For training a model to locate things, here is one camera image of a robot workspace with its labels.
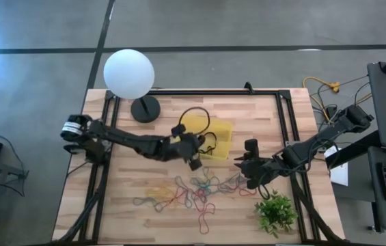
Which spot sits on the white globe table lamp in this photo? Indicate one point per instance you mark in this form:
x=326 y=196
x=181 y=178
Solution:
x=127 y=73

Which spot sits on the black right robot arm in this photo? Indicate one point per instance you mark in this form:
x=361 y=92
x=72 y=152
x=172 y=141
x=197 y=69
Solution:
x=315 y=143

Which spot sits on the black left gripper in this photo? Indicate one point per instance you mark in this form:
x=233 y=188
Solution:
x=186 y=148

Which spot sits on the red rubber band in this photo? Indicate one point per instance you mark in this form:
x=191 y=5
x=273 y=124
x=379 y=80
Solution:
x=247 y=194
x=201 y=196
x=206 y=218
x=179 y=194

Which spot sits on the black aluminium table frame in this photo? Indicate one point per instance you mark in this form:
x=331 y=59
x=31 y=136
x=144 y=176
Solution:
x=196 y=92

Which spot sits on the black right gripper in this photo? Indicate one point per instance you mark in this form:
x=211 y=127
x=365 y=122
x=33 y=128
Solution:
x=257 y=169

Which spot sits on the black frame clamp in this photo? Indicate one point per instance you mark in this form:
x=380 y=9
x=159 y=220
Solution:
x=248 y=88

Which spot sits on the white paper sheet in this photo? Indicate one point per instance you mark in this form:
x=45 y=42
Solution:
x=339 y=174

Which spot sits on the grey metal bracket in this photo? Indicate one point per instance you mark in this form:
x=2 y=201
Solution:
x=288 y=143

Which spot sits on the small green potted plant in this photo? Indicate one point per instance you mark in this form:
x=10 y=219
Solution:
x=276 y=213

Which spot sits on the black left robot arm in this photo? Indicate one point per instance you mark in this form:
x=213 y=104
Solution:
x=127 y=140

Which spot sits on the yellow translucent plastic bin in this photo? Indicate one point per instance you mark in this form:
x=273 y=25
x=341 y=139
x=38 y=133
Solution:
x=223 y=133

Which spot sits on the yellow rubber band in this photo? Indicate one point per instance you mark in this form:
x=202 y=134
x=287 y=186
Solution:
x=160 y=193

